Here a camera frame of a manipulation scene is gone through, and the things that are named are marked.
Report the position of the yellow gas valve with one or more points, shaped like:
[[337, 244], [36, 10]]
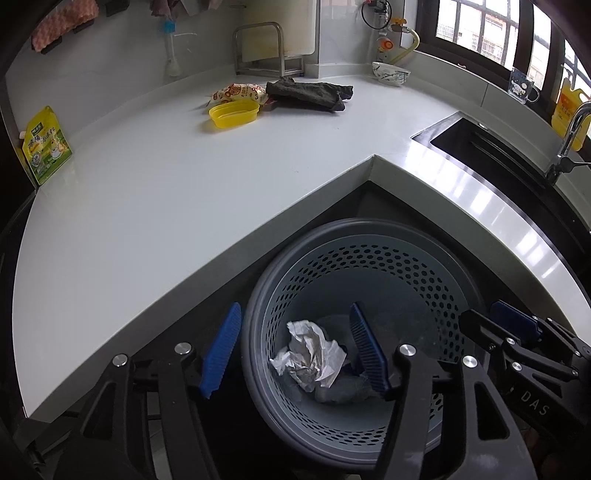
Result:
[[397, 23]]

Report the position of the pink sponge cloth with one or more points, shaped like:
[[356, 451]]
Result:
[[64, 21]]

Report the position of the steel sink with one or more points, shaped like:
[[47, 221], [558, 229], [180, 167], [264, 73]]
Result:
[[498, 157]]

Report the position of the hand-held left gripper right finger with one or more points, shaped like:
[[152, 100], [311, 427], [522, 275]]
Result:
[[369, 350]]

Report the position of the yellow plastic lid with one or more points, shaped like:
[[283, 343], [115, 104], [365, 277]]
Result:
[[233, 115]]

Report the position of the white paper ball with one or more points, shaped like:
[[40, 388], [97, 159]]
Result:
[[309, 357]]

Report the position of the white cutting board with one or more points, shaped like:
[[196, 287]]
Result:
[[281, 27]]

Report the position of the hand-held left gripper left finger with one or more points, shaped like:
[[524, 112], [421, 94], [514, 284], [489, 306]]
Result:
[[221, 350]]

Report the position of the chrome faucet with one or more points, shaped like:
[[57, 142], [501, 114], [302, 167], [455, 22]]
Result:
[[570, 138]]

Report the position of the dark grey cloth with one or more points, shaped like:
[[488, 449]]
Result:
[[309, 94]]

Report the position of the printed snack wrapper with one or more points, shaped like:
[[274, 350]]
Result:
[[240, 94]]

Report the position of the green yellow spout pouch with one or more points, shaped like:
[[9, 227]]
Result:
[[46, 145]]

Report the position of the white patterned bowl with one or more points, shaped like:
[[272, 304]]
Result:
[[391, 74]]

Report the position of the metal board rack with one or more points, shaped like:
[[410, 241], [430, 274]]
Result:
[[263, 50]]

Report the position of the dark framed window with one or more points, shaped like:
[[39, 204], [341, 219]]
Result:
[[508, 32]]

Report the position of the grey perforated waste bin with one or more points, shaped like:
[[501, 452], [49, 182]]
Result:
[[369, 263]]

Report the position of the clear plastic bag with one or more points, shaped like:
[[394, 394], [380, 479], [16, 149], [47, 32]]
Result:
[[344, 392]]

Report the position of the yellow oil bottle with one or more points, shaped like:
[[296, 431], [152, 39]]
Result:
[[570, 106]]

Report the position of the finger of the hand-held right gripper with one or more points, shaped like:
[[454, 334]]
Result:
[[512, 318], [489, 330]]

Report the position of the printed glass mug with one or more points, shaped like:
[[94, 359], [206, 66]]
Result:
[[524, 87]]

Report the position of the orange white pipe fitting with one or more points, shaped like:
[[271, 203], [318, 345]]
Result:
[[385, 45]]

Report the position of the white brush with blue tag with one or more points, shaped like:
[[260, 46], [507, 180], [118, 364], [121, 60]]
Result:
[[171, 46]]

